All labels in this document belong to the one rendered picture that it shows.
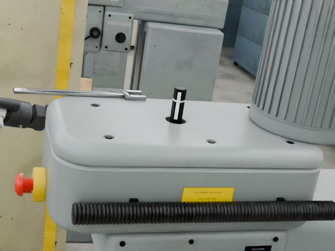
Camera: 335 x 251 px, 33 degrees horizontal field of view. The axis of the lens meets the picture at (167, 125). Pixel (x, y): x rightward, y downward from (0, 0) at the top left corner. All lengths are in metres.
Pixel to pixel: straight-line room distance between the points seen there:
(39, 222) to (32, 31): 1.02
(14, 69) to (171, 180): 1.90
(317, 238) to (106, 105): 0.46
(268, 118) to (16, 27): 1.82
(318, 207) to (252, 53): 7.97
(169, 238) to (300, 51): 0.38
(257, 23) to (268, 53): 7.83
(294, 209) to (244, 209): 0.09
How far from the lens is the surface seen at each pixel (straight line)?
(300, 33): 0.97
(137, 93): 1.10
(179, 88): 0.97
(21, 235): 3.10
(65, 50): 2.70
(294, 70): 0.98
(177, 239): 0.97
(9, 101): 1.79
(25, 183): 0.99
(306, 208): 0.98
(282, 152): 0.96
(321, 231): 1.10
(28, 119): 1.85
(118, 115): 0.98
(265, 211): 0.94
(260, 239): 1.03
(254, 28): 8.92
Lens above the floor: 2.23
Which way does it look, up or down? 21 degrees down
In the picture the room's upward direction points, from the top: 9 degrees clockwise
